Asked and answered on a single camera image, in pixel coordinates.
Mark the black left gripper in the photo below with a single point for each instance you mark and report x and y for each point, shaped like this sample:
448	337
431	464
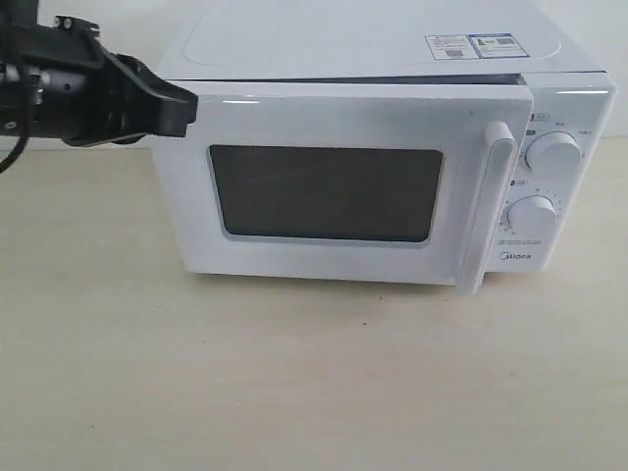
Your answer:
125	101

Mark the white microwave door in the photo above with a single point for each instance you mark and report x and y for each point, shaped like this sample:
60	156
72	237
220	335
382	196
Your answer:
389	183

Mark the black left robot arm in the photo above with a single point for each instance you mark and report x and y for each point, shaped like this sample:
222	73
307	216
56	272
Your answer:
66	85

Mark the white microwave oven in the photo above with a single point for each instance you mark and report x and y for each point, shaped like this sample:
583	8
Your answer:
383	42

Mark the white lower control knob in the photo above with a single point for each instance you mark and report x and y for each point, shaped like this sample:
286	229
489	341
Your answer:
531	216

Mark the white control knob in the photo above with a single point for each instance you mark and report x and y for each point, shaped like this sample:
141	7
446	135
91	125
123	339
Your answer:
531	216
553	154

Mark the white upper control knob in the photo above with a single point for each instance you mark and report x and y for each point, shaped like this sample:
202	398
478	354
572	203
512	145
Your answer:
553	154

